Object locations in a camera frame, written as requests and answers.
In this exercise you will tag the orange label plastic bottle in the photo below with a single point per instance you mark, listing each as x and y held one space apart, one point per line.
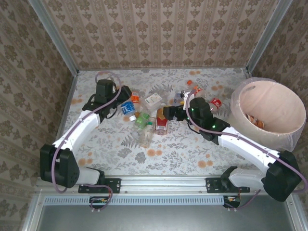
135 98

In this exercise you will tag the blue label bottle white cap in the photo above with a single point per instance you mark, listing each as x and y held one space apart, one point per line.
127 107

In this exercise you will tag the red label tea bottle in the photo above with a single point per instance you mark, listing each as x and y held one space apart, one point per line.
161 125

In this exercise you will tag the red label cola bottle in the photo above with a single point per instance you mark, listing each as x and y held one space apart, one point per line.
216 103

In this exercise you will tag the square clear bottle white label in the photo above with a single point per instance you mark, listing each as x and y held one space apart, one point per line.
153 99

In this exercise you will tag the green label plastic bottle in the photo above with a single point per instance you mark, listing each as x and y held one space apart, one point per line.
142 119

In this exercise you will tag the clear bottle green white label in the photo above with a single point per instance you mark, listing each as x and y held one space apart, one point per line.
146 137

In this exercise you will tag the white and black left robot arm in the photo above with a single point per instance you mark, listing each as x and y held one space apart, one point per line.
60 166

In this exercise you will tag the orange cap clear bottle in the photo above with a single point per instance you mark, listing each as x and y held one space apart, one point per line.
198 89

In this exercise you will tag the grey metal sheet panel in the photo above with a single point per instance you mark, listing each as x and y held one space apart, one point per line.
168 219

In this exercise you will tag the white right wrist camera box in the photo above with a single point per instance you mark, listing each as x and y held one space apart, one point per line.
184 93

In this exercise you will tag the grey table back rail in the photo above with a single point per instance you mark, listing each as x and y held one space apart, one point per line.
168 69

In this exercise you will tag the aluminium front frame rail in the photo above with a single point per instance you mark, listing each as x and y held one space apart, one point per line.
163 184

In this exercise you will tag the aluminium frame post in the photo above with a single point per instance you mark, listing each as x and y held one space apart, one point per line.
269 34
54 36

